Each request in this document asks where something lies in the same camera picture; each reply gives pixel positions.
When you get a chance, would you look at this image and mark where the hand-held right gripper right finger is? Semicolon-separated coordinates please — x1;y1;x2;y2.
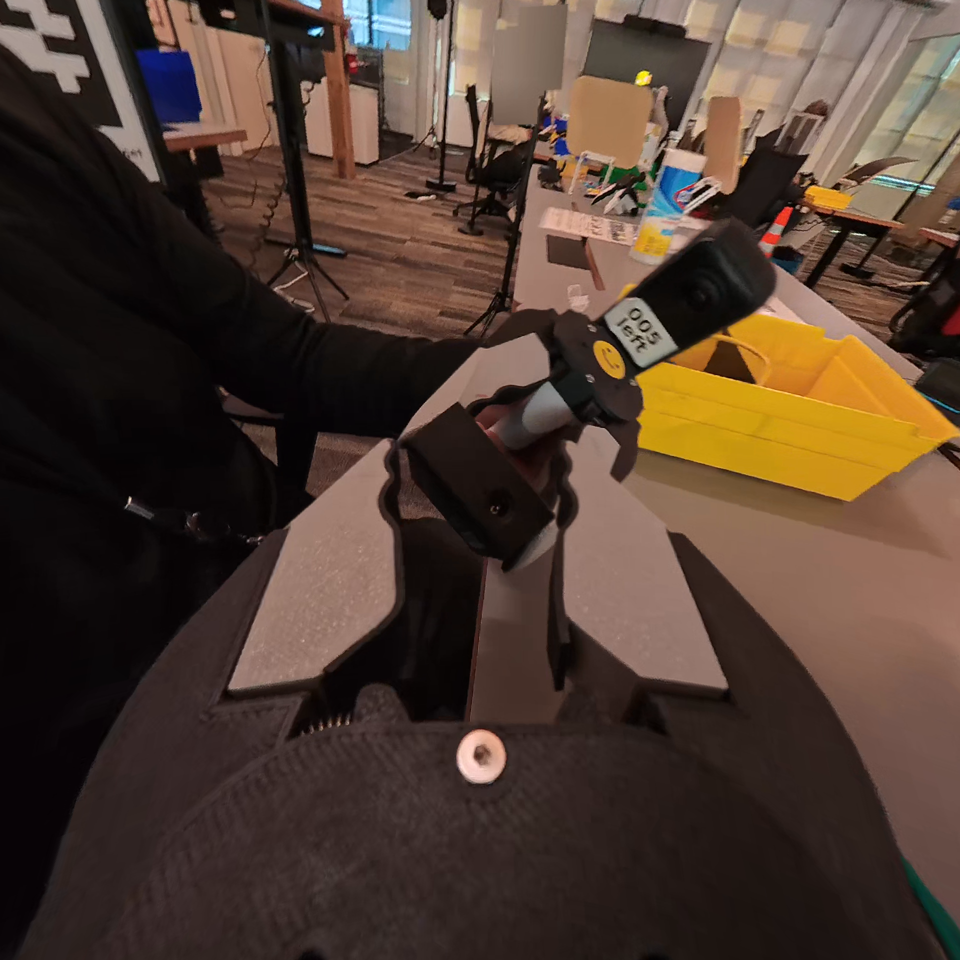
546;442;730;695

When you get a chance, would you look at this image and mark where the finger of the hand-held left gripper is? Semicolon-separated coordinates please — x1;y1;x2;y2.
405;337;556;438

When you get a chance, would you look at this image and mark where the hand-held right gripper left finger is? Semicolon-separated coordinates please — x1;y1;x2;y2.
225;438;412;693

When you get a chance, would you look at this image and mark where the person's left forearm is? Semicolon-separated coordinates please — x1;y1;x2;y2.
217;247;489;440

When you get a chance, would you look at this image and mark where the person's left hand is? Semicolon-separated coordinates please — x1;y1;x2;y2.
478;407;573;520

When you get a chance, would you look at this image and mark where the wipes canister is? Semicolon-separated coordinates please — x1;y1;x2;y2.
628;146;710;265

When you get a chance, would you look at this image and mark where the orange traffic cone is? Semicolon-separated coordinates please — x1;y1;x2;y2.
757;206;795;260

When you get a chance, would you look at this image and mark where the black bin divider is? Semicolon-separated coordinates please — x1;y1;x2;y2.
708;336;774;384

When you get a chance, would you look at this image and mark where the black tripod stand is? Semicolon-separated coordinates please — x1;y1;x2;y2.
253;0;352;324
463;97;549;339

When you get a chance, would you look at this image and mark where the wooden sign board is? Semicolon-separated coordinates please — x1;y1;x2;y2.
566;75;654;155
705;96;744;192

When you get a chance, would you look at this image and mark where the printed paper sheet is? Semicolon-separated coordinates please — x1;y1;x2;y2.
538;206;640;243

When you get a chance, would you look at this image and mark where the metal badge reel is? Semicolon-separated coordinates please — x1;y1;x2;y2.
123;495;265;549

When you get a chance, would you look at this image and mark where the black office chair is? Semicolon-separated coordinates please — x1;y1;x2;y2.
452;84;530;237

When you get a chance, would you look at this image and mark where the black device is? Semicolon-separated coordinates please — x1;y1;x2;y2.
915;358;960;415

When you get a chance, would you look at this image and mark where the white cabinet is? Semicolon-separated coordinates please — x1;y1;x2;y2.
303;78;381;168

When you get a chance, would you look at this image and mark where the black light stand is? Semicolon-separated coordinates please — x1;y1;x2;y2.
423;0;460;195

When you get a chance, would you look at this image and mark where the wooden desk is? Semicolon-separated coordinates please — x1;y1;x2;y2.
161;123;249;155

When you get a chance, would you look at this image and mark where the blue bin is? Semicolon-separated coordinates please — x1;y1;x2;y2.
135;48;204;127

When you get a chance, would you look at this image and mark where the black white marker board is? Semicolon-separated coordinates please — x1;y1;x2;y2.
0;0;165;183

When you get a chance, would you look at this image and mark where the dark wall monitor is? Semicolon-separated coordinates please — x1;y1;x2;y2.
583;18;712;136

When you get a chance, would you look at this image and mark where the wooden post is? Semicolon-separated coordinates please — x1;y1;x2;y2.
322;0;358;181

